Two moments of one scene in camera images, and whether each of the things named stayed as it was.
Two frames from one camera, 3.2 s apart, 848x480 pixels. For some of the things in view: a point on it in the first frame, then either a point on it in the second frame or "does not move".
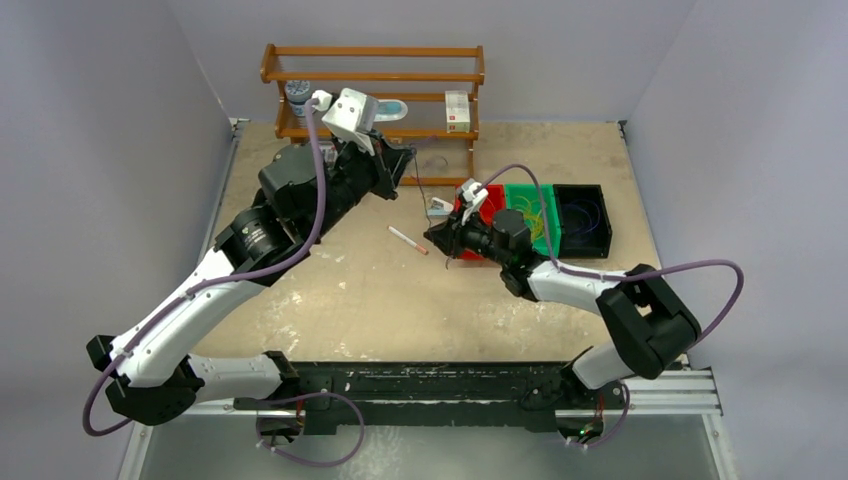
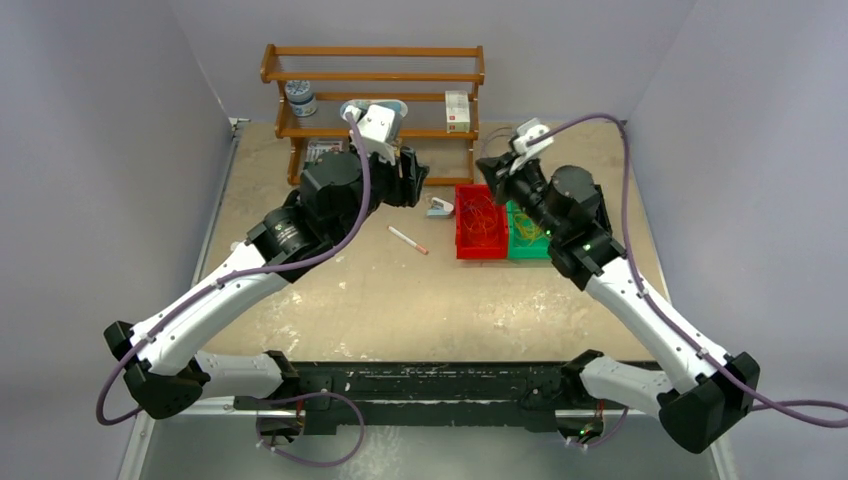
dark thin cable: (416, 164) to (497, 136)
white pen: (409, 241) does not move
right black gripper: (449, 236) to (498, 172)
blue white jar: (297, 92) does not move
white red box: (457, 111) does not move
